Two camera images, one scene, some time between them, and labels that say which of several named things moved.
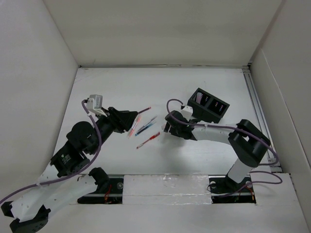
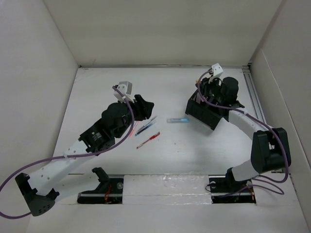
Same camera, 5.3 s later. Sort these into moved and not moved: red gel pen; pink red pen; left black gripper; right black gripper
Moved: right black gripper; left black gripper
Not moved: pink red pen; red gel pen
